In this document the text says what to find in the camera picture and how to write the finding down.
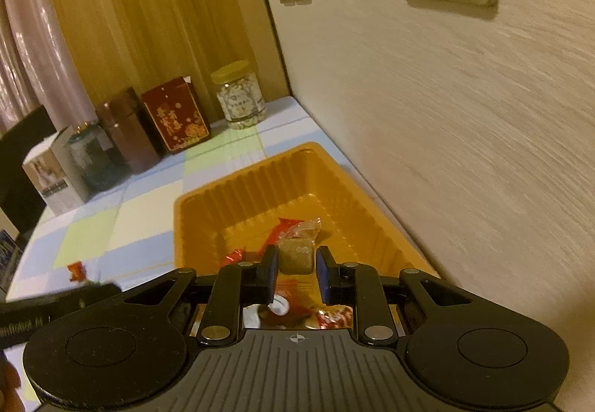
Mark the brown metal canister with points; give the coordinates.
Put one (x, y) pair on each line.
(128, 128)

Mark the pink curtain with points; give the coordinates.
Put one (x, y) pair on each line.
(32, 44)

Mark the plastic jar with yellow lid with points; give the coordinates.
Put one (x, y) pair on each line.
(239, 98)

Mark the red gold patterned packet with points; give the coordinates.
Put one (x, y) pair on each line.
(332, 318)

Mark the person's left hand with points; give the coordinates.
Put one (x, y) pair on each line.
(8, 388)

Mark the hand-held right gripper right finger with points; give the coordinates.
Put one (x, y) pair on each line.
(325, 279)

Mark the small red candy packet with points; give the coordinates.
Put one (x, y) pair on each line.
(77, 272)

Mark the red twisted candy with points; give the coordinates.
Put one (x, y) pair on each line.
(231, 259)

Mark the brown cube candy clear wrapper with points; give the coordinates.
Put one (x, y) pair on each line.
(295, 256)

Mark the glass jar with green lid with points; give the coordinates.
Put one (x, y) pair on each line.
(95, 161)

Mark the red gold gift box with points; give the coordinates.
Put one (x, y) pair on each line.
(174, 119)

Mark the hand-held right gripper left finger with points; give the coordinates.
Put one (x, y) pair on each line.
(269, 275)

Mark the dark chair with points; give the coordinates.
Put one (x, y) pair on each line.
(18, 170)

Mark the red snack packet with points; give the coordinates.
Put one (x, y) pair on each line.
(279, 233)

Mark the white cardboard box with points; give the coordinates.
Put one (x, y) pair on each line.
(49, 174)

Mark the orange plastic tray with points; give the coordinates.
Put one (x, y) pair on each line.
(241, 202)

